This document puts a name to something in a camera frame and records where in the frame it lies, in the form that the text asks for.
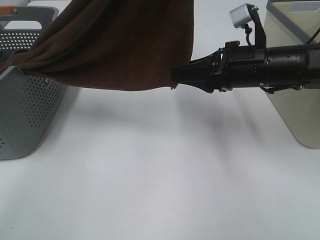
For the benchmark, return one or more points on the brown towel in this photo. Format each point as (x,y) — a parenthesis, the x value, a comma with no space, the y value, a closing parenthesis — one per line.
(123,45)

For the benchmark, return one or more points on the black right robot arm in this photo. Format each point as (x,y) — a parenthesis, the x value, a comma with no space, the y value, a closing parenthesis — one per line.
(270,69)

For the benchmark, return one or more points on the orange basket handle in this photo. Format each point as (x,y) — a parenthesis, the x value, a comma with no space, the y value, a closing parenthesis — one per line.
(7,10)

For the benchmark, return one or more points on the beige plastic bin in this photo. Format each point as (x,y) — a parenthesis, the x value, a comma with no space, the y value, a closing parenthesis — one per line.
(288,23)

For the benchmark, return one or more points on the grey perforated plastic basket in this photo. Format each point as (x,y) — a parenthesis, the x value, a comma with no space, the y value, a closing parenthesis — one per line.
(27,103)

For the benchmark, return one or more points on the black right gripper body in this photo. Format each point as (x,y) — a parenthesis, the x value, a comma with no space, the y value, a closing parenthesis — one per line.
(235,66)

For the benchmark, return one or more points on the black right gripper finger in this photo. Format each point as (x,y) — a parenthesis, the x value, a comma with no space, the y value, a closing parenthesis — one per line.
(202,82)
(199,66)

